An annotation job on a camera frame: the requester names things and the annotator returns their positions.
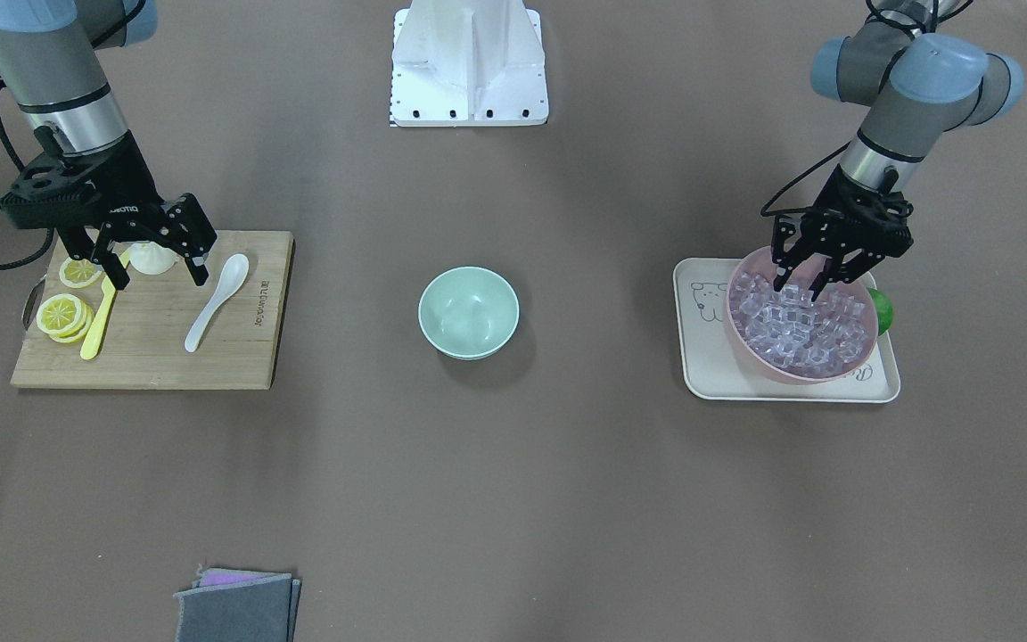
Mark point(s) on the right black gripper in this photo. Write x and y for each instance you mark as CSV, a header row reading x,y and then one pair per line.
x,y
127,185

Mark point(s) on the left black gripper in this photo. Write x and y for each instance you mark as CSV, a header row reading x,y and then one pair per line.
x,y
837,242

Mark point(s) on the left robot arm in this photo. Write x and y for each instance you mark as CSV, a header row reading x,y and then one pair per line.
x,y
916,84

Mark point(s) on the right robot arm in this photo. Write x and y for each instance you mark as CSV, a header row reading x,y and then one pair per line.
x,y
48,61

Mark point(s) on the pink bowl of ice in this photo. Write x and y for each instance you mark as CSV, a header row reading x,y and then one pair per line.
x,y
789,333

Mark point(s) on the white ceramic spoon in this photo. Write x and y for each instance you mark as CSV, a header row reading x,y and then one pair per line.
x,y
231,278

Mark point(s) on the green ceramic bowl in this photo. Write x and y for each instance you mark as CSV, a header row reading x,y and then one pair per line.
x,y
468,313

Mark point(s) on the green lime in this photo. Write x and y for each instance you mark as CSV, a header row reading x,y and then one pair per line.
x,y
883,309

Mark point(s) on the bamboo cutting board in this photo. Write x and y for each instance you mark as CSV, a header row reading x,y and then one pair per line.
x,y
143,346

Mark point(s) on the yellow plastic knife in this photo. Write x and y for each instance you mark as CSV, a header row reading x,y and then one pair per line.
x,y
92,343

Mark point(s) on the cream rabbit tray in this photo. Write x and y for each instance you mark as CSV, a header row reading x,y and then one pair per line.
x,y
713,368

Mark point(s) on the grey folded cloth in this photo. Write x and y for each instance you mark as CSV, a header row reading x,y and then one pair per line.
x,y
238,605

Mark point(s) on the white camera mast base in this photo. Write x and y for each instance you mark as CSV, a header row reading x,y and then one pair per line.
x,y
467,64

